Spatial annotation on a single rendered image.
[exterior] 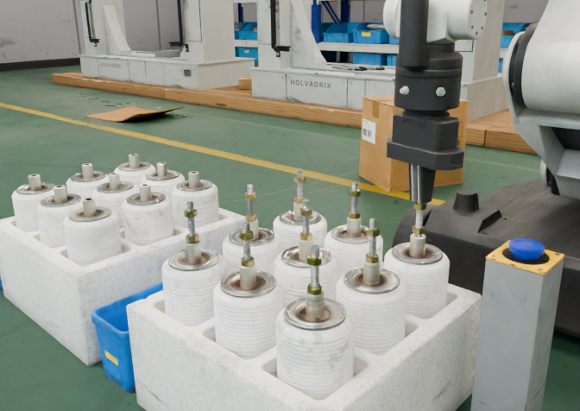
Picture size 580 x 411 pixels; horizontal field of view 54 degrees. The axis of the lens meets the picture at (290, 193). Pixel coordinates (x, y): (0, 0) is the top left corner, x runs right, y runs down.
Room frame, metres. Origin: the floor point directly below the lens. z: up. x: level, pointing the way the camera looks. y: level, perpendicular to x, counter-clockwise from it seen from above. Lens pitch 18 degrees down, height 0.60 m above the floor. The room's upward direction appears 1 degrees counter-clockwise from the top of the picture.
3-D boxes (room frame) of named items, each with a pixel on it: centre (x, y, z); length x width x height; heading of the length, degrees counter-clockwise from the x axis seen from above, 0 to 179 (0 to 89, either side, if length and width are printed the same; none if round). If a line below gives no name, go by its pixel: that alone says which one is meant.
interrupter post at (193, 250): (0.77, 0.14, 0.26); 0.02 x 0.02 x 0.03
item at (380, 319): (0.69, -0.11, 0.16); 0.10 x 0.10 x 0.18
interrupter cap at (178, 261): (0.77, 0.14, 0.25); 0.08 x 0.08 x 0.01
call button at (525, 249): (0.63, -0.29, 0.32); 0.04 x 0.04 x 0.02
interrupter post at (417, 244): (0.78, -0.19, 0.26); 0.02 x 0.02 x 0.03
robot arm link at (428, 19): (0.76, -0.19, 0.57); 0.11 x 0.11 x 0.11; 52
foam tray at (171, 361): (0.77, -0.02, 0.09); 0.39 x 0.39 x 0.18; 47
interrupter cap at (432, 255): (0.78, -0.19, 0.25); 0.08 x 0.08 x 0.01
